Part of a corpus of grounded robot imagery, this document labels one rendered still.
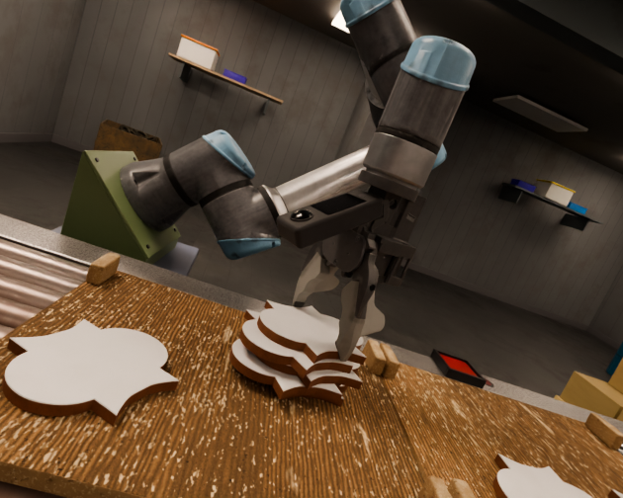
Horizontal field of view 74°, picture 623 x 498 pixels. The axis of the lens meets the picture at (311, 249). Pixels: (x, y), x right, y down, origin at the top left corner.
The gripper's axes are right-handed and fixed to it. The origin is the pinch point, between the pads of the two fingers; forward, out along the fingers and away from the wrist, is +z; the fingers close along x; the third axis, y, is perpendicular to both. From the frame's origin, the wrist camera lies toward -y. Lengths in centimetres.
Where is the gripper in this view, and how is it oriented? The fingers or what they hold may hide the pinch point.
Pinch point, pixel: (312, 329)
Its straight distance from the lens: 51.8
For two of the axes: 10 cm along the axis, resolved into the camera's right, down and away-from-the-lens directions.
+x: -5.1, -3.7, 7.8
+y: 7.8, 1.8, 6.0
